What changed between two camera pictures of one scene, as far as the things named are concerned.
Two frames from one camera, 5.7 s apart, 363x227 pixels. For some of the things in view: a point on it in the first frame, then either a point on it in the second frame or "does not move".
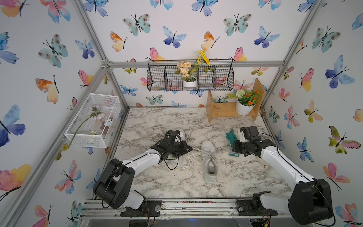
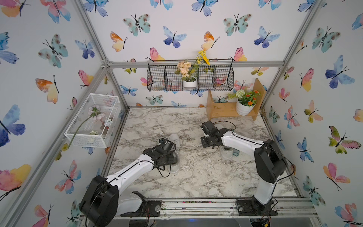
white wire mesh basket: [97, 123] does not move
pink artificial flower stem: [95, 113] does not move
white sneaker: [210, 160] to [226, 152]
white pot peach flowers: [188, 72] does not move
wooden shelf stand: [228, 109] does not move
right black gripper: [235, 147] to [203, 142]
